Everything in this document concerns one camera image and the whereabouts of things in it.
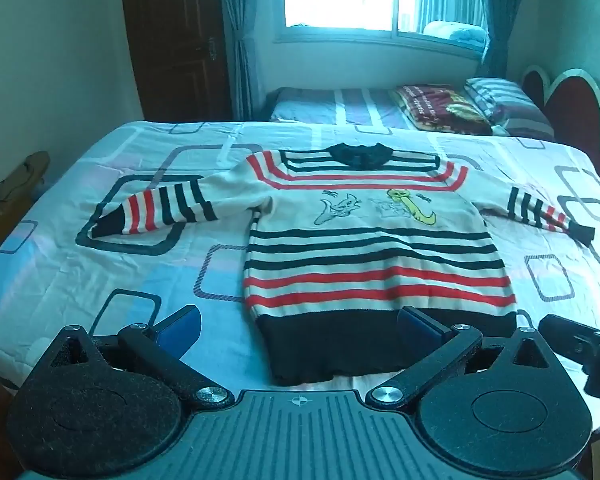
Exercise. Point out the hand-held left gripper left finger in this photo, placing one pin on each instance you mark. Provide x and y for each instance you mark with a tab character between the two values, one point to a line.
180	332

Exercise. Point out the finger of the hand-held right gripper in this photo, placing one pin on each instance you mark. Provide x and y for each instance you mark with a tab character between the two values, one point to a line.
565	335

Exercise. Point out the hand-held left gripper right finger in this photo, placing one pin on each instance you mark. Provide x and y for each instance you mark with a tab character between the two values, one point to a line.
420	332

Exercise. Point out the striped knit sweater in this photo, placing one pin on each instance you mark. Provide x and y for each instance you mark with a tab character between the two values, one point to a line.
360	260

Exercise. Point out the bed with patterned sheet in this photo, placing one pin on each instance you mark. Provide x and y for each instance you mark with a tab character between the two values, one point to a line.
130	270

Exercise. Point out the red patterned pillow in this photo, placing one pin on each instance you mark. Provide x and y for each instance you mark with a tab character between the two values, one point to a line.
440	107

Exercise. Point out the red scalloped headboard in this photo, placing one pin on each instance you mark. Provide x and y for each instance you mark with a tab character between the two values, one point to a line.
575	105

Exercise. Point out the striped pillow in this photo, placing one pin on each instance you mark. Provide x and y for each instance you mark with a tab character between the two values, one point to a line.
510	102

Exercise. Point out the bed with striped sheet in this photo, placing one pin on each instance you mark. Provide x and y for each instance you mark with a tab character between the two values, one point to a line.
330	105

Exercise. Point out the brown wooden door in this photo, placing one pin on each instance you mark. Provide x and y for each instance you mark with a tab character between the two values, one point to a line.
175	50

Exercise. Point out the folded blue quilt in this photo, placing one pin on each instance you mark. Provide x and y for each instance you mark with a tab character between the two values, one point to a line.
455	32

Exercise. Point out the blue curtain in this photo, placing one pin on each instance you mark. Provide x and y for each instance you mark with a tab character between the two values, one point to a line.
242	35
502	10

